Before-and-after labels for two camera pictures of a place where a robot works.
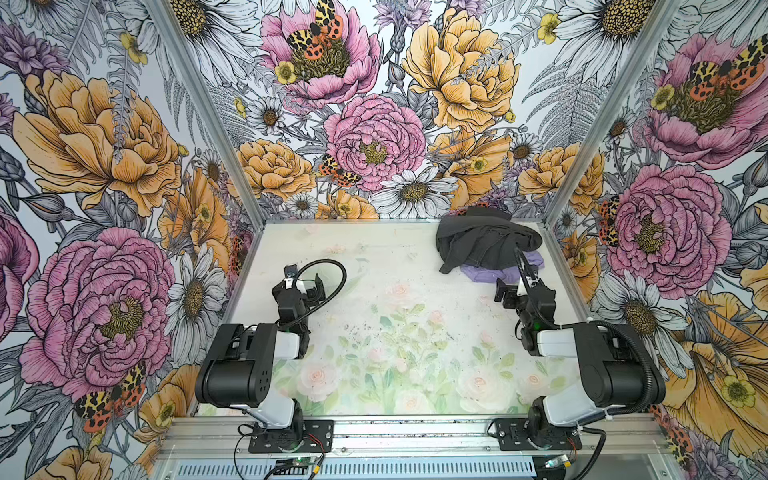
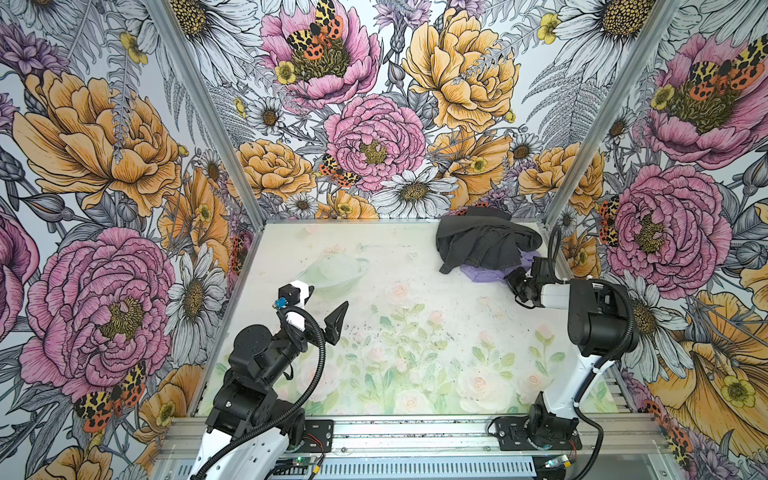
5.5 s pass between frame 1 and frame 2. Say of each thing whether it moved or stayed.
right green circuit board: stayed
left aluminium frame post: stayed
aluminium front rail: stayed
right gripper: moved
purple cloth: stayed
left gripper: moved
